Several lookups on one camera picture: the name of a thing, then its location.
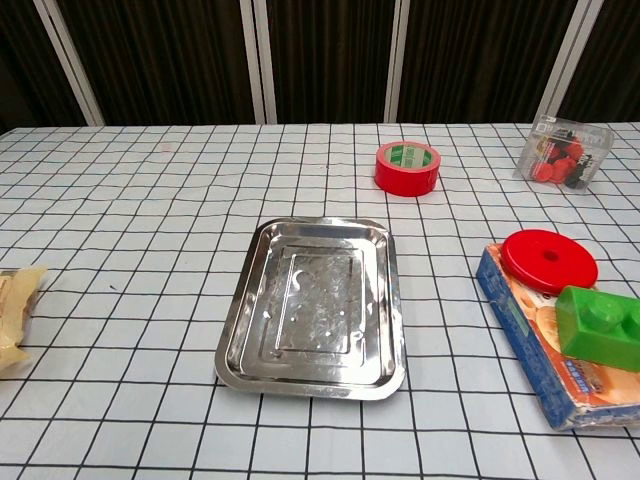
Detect stainless steel rectangular tray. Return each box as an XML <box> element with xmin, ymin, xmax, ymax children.
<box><xmin>214</xmin><ymin>216</ymin><xmax>407</xmax><ymax>401</ymax></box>

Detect yellow packet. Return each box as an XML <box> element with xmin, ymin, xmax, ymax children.
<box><xmin>0</xmin><ymin>266</ymin><xmax>49</xmax><ymax>381</ymax></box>

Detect red tape roll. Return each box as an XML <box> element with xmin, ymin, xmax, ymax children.
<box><xmin>374</xmin><ymin>141</ymin><xmax>442</xmax><ymax>199</ymax></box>

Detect white grid checked tablecloth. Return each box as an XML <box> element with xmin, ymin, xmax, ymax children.
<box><xmin>0</xmin><ymin>121</ymin><xmax>640</xmax><ymax>480</ymax></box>

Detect red round plastic lid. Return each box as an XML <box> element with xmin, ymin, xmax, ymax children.
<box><xmin>501</xmin><ymin>229</ymin><xmax>600</xmax><ymax>296</ymax></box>

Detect blue orange flat snack box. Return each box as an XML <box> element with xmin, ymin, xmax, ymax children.
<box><xmin>475</xmin><ymin>243</ymin><xmax>640</xmax><ymax>432</ymax></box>

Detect clear plastic box red pieces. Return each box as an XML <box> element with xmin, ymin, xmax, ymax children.
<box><xmin>512</xmin><ymin>113</ymin><xmax>616</xmax><ymax>196</ymax></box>

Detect green plastic building block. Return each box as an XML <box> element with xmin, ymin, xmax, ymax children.
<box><xmin>555</xmin><ymin>285</ymin><xmax>640</xmax><ymax>374</ymax></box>

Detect white partition frame post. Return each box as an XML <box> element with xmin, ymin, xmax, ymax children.
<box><xmin>32</xmin><ymin>0</ymin><xmax>106</xmax><ymax>127</ymax></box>
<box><xmin>238</xmin><ymin>0</ymin><xmax>278</xmax><ymax>125</ymax></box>
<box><xmin>536</xmin><ymin>0</ymin><xmax>594</xmax><ymax>124</ymax></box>
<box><xmin>384</xmin><ymin>0</ymin><xmax>412</xmax><ymax>123</ymax></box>

